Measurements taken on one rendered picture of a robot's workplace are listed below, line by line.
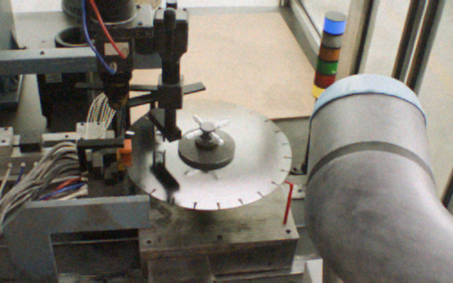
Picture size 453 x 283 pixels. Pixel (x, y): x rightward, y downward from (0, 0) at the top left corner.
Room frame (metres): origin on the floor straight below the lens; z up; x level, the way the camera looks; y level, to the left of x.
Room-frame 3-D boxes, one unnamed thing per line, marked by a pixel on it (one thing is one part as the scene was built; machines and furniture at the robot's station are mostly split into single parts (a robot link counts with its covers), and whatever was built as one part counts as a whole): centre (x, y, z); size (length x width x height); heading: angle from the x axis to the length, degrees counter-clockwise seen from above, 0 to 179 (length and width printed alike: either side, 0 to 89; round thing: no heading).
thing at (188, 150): (0.90, 0.04, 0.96); 0.11 x 0.11 x 0.03
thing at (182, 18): (0.86, 0.11, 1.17); 0.06 x 0.05 x 0.20; 93
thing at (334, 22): (1.09, -0.19, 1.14); 0.05 x 0.04 x 0.03; 12
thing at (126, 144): (0.86, 0.23, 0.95); 0.10 x 0.03 x 0.07; 102
